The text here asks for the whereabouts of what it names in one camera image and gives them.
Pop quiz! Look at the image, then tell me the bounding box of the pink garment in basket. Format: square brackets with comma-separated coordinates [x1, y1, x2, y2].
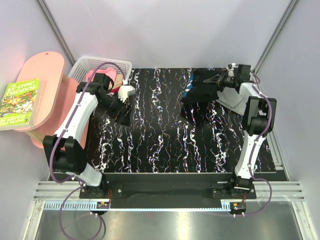
[85, 67, 117, 82]

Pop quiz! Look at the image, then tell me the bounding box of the aluminium frame rail front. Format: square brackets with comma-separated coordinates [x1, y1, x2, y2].
[34, 181, 305, 212]

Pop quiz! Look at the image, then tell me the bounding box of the white plastic laundry basket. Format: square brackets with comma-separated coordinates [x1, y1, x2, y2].
[67, 55, 133, 83]

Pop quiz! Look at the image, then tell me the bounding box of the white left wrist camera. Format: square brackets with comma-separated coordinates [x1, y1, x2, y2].
[118, 80, 136, 103]

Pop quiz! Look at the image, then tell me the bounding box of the black t shirt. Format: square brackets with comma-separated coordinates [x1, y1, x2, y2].
[180, 68, 226, 105]

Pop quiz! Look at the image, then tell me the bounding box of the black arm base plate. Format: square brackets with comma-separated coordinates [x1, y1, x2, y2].
[79, 173, 257, 211]

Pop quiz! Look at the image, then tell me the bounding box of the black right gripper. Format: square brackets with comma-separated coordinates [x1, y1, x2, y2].
[203, 69, 238, 93]

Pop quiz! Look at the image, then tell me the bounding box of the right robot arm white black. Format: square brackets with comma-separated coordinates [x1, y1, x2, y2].
[203, 63, 277, 199]

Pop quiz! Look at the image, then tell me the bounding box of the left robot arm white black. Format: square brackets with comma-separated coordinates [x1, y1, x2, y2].
[42, 73, 136, 198]

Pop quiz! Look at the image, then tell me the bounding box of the folded grey t shirt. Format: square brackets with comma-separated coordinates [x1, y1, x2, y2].
[217, 87, 248, 116]

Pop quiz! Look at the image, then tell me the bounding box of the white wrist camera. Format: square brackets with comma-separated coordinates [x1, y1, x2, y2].
[118, 80, 136, 103]
[227, 63, 238, 77]

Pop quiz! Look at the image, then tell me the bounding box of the green treehouse book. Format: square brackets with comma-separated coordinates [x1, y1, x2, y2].
[0, 78, 46, 131]

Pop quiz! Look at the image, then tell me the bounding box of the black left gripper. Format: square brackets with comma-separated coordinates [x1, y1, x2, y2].
[98, 91, 134, 127]

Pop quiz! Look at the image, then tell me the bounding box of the beige garment in basket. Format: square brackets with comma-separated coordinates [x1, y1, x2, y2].
[110, 74, 124, 90]

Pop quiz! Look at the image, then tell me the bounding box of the magenta garment in basket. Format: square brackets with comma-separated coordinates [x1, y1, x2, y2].
[110, 87, 120, 94]

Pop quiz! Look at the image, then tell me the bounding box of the pink tiered shelf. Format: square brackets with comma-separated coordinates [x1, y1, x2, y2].
[16, 51, 79, 149]

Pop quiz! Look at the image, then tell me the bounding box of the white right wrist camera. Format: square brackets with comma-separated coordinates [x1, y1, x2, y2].
[227, 63, 238, 77]

